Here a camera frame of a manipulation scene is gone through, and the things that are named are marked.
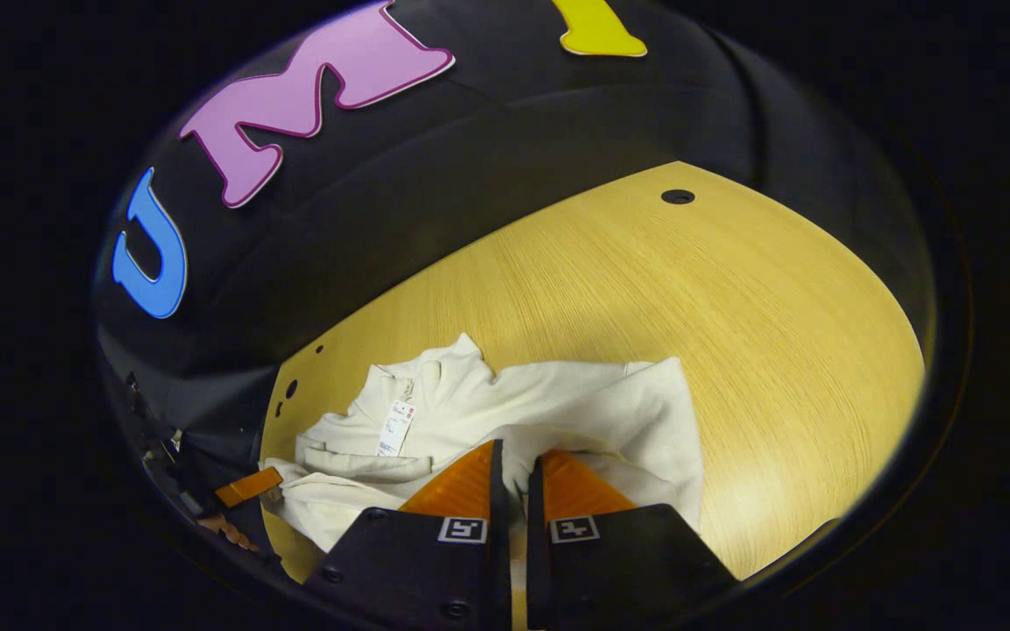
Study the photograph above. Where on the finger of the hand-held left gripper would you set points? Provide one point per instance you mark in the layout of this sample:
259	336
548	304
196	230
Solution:
249	487

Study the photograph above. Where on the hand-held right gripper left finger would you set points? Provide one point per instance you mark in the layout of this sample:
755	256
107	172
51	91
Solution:
501	508

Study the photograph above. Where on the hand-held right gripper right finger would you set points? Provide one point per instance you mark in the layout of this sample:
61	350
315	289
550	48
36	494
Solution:
534	508

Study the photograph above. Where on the cream white garment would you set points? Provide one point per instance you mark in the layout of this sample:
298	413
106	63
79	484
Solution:
558	403

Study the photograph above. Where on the black backdrop cloth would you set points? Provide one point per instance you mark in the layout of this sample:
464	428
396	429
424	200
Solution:
470	175

